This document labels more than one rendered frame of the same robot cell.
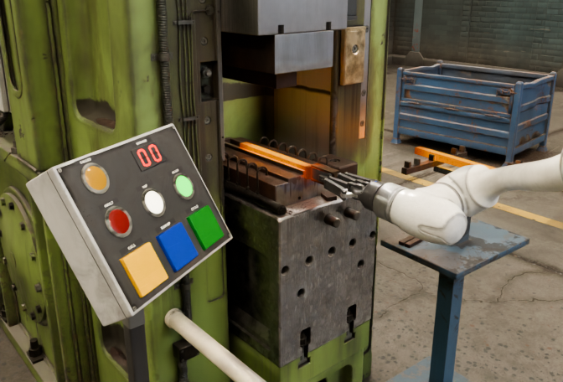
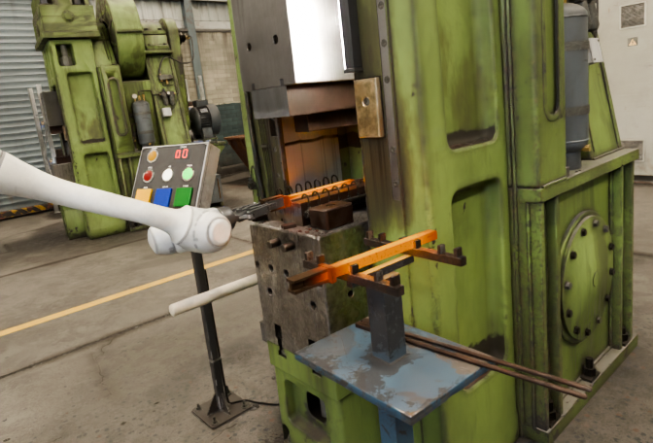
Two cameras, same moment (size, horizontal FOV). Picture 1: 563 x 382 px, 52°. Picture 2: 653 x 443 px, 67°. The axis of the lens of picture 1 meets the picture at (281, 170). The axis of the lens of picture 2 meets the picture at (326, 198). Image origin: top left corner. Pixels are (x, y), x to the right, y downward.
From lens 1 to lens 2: 2.35 m
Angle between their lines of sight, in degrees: 86
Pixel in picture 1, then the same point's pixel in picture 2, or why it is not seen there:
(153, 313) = not seen: hidden behind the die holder
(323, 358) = (296, 367)
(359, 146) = (395, 208)
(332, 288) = (292, 307)
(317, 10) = (272, 70)
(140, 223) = (155, 180)
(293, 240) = (258, 244)
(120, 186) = (159, 162)
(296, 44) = (262, 97)
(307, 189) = (287, 216)
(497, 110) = not seen: outside the picture
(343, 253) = not seen: hidden behind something
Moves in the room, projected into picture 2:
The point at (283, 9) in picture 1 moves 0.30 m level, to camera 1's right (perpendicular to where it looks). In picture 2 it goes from (253, 72) to (239, 66)
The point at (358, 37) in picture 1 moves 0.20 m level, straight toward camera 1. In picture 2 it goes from (366, 88) to (298, 96)
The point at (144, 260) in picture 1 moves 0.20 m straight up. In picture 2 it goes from (143, 194) to (134, 144)
